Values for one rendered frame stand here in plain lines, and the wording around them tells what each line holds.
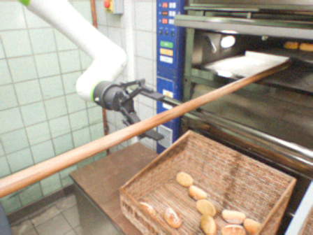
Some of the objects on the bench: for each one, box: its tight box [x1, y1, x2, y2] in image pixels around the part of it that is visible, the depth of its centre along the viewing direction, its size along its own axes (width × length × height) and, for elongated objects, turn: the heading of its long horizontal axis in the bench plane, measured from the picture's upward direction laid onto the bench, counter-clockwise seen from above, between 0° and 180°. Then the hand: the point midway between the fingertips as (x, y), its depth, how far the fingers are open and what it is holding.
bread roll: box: [222, 210, 245, 224], centre depth 109 cm, size 6×10×7 cm
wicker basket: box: [119, 130, 296, 235], centre depth 106 cm, size 49×56×28 cm
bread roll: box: [189, 185, 207, 201], centre depth 122 cm, size 6×10×7 cm
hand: (156, 117), depth 67 cm, fingers open, 11 cm apart
